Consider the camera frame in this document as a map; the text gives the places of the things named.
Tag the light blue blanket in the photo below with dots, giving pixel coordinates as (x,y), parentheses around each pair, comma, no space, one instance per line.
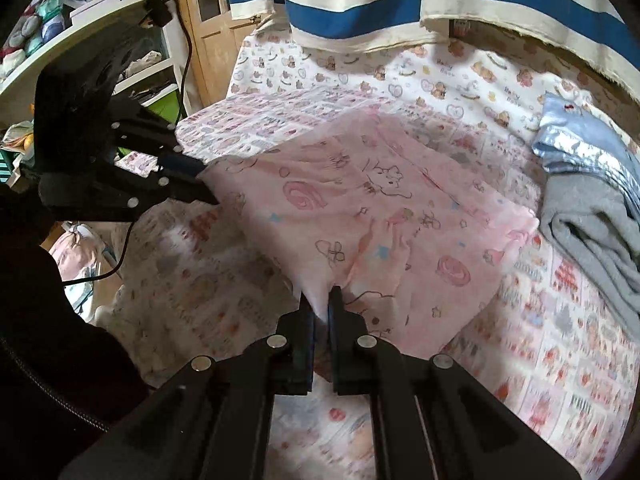
(575,135)

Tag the orange blue striped towel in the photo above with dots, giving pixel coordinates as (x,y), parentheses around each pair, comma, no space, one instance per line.
(350,15)

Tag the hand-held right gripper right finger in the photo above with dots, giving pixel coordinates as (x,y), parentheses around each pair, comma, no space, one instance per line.
(336,345)

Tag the pink cloth bundle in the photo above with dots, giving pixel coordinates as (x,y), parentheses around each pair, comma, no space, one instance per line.
(75,255)

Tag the white shelf unit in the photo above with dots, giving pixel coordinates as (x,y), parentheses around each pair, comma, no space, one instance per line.
(75,30)

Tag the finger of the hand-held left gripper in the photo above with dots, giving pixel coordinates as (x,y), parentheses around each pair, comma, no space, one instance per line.
(150,132)
(165,187)

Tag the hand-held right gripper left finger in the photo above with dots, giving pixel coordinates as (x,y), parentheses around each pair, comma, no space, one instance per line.
(304,345)

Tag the white bear print bedsheet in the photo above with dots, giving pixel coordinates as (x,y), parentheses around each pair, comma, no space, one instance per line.
(440,90)

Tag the wooden door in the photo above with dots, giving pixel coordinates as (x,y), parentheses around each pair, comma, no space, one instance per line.
(215,50)

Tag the grey cloth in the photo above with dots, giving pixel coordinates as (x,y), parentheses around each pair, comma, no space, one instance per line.
(585,230)

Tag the pile of rolled cloths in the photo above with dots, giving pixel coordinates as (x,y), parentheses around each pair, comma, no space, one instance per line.
(35,30)

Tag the pink printed pants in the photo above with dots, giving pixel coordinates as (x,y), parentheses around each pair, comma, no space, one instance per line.
(375,210)

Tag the beige bear print cloth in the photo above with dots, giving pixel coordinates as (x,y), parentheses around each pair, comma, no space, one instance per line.
(525,54)

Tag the person's left forearm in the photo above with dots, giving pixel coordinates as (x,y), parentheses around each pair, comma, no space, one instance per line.
(50,335)

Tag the green storage bin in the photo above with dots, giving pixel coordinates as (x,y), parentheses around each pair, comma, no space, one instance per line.
(164,105)

